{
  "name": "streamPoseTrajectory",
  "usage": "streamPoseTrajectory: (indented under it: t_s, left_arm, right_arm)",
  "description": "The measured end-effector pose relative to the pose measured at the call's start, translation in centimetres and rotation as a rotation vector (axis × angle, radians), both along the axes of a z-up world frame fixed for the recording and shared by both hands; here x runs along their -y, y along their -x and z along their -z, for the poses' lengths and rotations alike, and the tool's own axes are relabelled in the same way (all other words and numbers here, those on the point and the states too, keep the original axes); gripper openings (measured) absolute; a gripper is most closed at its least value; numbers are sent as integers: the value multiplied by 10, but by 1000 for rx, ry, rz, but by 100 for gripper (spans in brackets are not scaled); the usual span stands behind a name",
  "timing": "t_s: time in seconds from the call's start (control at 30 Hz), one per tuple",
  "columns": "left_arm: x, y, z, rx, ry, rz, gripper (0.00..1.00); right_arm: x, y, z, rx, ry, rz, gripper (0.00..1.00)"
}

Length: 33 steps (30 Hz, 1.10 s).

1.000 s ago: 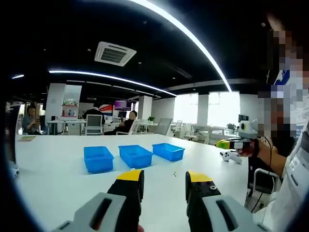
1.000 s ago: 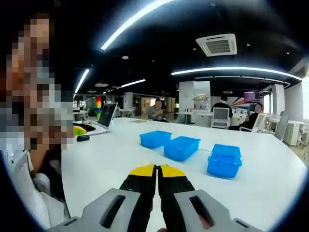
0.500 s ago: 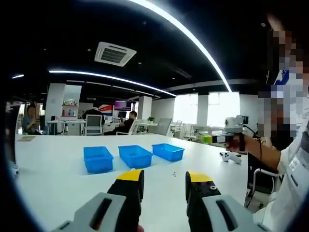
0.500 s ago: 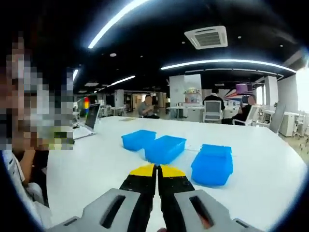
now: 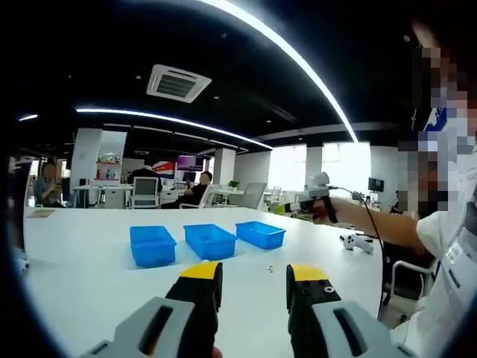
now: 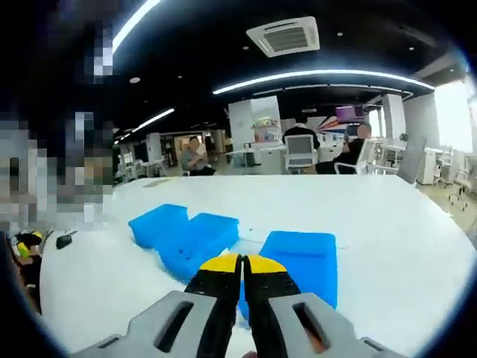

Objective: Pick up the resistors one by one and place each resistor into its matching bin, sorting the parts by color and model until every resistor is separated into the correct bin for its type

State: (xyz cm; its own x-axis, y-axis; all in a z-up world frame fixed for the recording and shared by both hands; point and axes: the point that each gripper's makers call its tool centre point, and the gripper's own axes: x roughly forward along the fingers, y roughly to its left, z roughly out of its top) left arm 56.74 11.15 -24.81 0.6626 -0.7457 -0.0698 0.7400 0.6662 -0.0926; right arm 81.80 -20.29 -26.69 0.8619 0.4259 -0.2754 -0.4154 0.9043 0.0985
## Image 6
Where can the white mesh office chair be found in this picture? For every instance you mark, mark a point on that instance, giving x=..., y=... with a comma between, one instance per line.
x=299, y=151
x=367, y=156

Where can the blue plastic bin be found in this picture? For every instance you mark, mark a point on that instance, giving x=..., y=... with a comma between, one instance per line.
x=298, y=253
x=158, y=223
x=201, y=238

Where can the green notepad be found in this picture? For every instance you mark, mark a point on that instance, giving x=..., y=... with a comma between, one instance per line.
x=160, y=182

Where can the straight ceiling light strip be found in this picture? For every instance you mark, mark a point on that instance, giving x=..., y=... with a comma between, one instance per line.
x=154, y=119

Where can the curved ceiling light strip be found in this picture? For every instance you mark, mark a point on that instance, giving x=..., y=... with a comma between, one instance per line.
x=320, y=73

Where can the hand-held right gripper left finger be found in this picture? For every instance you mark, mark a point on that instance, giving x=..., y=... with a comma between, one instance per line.
x=216, y=294

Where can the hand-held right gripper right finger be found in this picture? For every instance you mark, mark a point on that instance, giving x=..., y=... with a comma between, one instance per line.
x=268, y=291

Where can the striped flag wall poster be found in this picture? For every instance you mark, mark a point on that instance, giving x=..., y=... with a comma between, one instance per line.
x=329, y=121

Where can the long curved ceiling light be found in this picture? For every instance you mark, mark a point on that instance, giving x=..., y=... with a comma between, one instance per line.
x=130, y=23

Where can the ceiling air conditioner vent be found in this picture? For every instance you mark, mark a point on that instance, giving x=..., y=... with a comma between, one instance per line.
x=285, y=36

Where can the person's right hand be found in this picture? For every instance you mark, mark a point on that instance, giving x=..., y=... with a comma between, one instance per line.
x=250, y=355

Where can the white display shelf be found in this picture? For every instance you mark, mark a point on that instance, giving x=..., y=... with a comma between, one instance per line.
x=266, y=130

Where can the purple screen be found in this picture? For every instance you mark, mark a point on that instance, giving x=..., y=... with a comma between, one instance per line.
x=348, y=112

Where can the small black device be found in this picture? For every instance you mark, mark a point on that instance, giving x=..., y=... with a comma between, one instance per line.
x=64, y=240

